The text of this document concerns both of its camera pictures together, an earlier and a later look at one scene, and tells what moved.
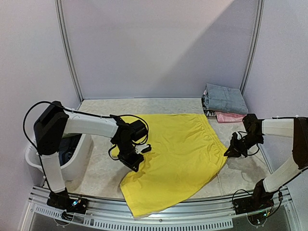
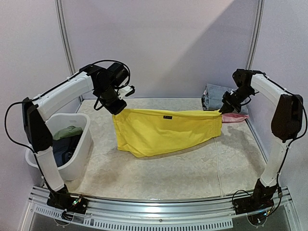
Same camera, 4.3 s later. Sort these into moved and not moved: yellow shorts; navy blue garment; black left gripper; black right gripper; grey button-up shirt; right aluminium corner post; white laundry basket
Moved: yellow shorts; black right gripper; black left gripper
Not moved: navy blue garment; right aluminium corner post; grey button-up shirt; white laundry basket
